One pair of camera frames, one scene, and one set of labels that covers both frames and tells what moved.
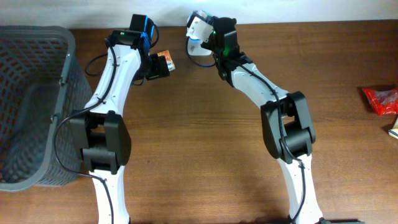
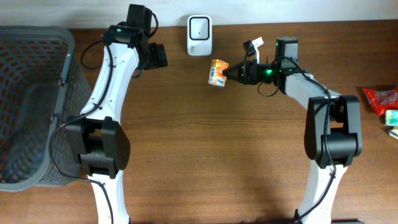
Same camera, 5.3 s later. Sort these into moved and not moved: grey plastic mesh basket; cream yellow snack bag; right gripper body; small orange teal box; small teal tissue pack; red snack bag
Moved: right gripper body; small orange teal box; small teal tissue pack
Not moved: grey plastic mesh basket; red snack bag; cream yellow snack bag
